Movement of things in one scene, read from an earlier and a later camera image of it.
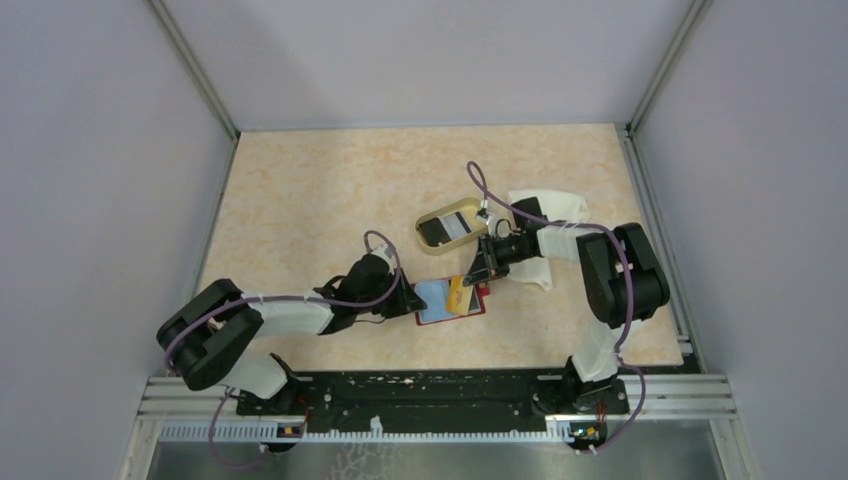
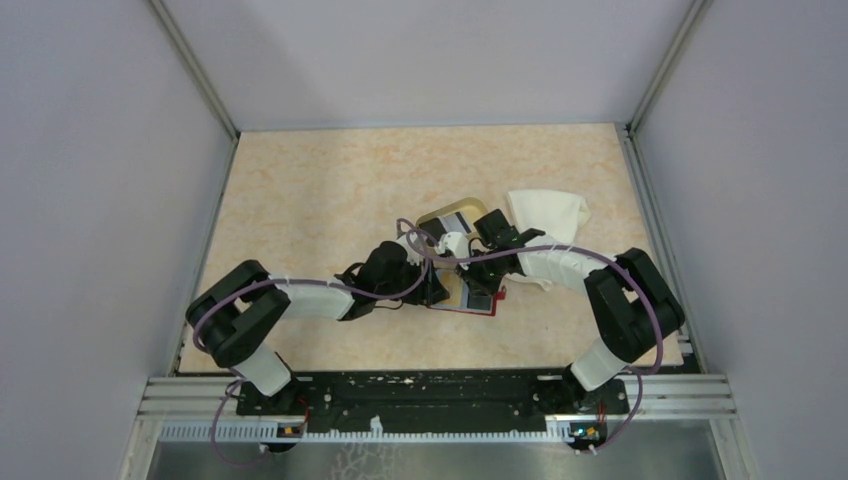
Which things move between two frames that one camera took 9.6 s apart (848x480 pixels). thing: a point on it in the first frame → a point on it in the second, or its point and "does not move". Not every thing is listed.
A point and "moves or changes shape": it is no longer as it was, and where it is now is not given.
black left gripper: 406,298 → 427,292
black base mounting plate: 462,397 does not move
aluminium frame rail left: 195,74 does not move
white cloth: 558,207 does not move
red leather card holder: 447,297 moves or changes shape
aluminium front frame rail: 692,397 does not move
